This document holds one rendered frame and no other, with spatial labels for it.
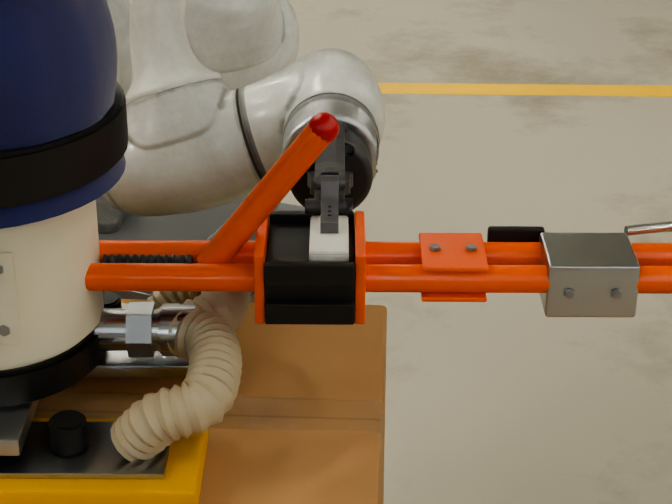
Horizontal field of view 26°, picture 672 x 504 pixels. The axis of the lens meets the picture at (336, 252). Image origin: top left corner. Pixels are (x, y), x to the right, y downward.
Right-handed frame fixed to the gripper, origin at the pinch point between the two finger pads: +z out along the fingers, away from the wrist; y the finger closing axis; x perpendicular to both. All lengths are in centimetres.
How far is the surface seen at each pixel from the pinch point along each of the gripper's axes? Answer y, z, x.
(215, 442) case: 13.5, 4.5, 9.0
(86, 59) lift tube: -18.4, 4.6, 16.8
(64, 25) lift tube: -21.0, 5.2, 18.0
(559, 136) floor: 109, -295, -65
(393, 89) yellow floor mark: 109, -334, -18
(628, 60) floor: 110, -363, -98
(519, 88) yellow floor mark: 109, -335, -58
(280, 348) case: 13.6, -10.3, 4.4
